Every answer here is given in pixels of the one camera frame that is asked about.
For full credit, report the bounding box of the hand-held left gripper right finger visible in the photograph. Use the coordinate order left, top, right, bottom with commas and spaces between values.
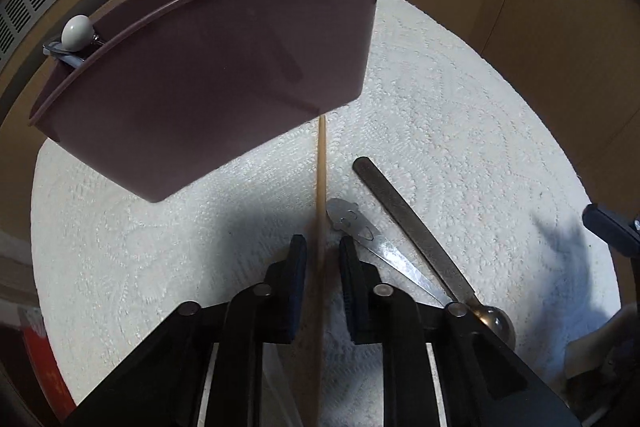
338, 237, 583, 427

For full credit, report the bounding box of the white ceramic spoon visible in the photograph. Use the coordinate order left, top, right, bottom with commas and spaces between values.
61, 16, 95, 52

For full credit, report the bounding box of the blue plastic spoon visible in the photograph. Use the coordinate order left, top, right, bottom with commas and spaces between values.
42, 39, 88, 68

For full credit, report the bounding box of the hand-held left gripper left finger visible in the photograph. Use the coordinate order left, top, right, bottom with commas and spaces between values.
65, 234, 308, 427

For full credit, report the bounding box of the metal spoon with cutout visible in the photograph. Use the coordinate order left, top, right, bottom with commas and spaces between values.
326, 198, 448, 308

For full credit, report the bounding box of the red floor mat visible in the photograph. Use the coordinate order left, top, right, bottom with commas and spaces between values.
17, 307, 76, 408

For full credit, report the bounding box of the wooden chopstick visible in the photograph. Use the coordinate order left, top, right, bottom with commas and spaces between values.
305, 114, 328, 427

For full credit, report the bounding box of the white textured tablecloth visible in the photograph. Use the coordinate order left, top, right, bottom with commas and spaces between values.
30, 0, 623, 427

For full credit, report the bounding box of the maroon plastic utensil holder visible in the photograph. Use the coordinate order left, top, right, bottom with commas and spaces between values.
27, 0, 390, 204

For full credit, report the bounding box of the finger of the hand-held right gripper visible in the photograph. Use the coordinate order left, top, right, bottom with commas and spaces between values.
582, 203, 640, 259

